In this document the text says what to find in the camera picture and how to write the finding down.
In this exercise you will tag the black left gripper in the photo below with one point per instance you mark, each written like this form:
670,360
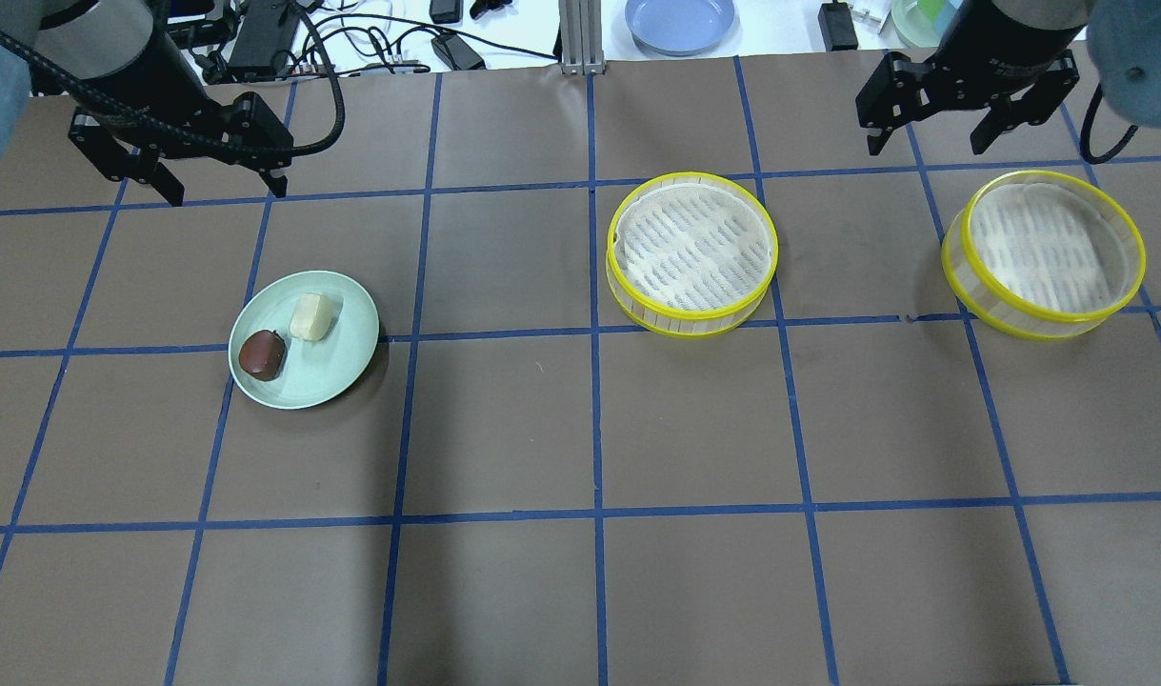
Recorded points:
153,84

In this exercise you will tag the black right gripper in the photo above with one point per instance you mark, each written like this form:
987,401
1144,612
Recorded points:
1001,59

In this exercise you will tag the white steamed bun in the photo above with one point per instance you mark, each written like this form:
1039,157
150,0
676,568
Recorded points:
312,317

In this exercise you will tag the yellow steamer basket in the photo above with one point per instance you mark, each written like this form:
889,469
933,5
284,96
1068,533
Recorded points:
690,255
1042,255

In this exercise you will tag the brown steamed bun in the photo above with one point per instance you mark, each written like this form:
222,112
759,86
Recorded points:
262,355

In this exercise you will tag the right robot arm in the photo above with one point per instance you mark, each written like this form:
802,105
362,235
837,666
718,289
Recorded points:
1012,60

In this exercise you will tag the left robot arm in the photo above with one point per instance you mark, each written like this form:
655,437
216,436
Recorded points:
118,48

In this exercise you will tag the clear green bowl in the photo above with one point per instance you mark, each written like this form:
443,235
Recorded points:
921,24

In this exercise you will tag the black power adapter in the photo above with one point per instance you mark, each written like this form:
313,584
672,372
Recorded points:
836,27

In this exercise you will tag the black laptop charger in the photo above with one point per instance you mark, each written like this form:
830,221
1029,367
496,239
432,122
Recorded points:
262,48

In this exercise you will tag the pale green plate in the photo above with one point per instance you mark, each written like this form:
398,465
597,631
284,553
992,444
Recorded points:
313,372

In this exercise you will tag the blue plate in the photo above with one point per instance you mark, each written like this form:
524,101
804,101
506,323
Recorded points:
679,28

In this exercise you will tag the aluminium frame post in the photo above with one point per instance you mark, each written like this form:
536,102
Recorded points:
580,38

